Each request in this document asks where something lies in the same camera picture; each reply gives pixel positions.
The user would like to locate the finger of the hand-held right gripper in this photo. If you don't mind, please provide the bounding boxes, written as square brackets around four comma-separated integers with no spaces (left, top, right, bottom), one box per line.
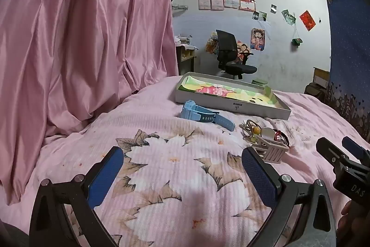
[342,136,370,163]
[316,137,349,168]

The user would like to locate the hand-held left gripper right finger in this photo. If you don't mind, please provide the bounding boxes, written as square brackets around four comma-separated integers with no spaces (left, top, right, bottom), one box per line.
[241,147,337,247]

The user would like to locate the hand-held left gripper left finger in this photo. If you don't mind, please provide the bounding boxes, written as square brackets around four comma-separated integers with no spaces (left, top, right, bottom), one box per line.
[29,146,125,247]

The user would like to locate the grey hair claw clip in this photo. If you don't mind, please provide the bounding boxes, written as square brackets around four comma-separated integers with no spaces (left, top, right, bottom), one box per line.
[251,134,290,164]

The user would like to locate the black cord beaded bracelet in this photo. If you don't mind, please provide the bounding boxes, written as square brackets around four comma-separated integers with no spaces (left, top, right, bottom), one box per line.
[272,130,291,147]

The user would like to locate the silver wire bangle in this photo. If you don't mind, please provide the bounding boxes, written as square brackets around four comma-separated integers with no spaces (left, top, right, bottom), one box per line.
[239,120,262,146]

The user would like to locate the grey shallow cardboard box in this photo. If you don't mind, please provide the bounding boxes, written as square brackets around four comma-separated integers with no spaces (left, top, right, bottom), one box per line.
[175,72,292,121]

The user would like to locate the blue smartwatch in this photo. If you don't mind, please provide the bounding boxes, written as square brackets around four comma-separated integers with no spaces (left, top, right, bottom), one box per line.
[181,100,235,129]

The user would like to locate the person's right hand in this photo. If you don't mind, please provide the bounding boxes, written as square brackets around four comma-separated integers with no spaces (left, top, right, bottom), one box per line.
[338,200,362,239]

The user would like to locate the dark bag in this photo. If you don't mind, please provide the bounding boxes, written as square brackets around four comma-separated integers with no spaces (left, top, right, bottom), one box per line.
[304,82,327,103]

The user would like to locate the brown cardboard box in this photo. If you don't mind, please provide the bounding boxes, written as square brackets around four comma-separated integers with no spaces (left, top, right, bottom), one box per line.
[314,68,330,88]

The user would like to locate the colourful painted paper sheet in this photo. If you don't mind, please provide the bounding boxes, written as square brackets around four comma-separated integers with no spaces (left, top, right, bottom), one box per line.
[178,76,282,109]

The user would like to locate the blue printed curtain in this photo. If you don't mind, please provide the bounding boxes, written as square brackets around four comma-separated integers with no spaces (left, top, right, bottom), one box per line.
[324,0,370,140]

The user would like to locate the cartoon poster behind chair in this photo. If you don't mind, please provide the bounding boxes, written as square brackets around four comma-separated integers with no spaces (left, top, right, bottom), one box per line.
[237,40,250,62]

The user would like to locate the black office chair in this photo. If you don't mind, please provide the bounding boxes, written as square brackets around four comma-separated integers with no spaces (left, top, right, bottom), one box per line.
[215,30,258,80]

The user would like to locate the colourful printed bag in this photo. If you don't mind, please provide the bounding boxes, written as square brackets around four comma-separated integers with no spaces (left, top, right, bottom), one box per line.
[206,34,219,55]

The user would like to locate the pink satin curtain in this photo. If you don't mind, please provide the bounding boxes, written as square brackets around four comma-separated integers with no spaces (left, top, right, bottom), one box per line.
[0,0,180,205]

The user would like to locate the wooden desk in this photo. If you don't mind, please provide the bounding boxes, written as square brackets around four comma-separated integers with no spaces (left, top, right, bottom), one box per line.
[175,33,198,75]

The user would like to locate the red paper wall decoration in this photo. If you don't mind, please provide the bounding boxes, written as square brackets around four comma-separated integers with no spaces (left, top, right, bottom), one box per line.
[299,10,316,31]

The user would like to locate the cartoon wall poster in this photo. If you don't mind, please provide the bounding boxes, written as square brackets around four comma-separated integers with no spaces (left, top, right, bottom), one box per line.
[250,28,266,51]

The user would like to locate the scattered wall photo prints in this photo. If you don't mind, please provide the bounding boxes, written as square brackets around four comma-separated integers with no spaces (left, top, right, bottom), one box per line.
[249,0,297,26]

